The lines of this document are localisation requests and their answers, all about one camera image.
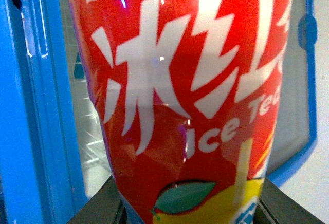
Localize glass sliding freezer lid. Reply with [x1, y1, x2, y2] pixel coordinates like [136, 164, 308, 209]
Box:
[267, 0, 318, 187]

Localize red label ice tea bottle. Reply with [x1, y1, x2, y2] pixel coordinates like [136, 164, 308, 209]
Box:
[69, 0, 292, 223]

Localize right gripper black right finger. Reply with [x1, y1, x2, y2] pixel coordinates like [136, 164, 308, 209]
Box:
[253, 179, 323, 224]

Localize white chest freezer with penguins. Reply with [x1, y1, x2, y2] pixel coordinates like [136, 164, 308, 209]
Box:
[0, 0, 329, 224]

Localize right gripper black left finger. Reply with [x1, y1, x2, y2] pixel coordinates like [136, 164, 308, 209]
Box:
[68, 177, 126, 224]

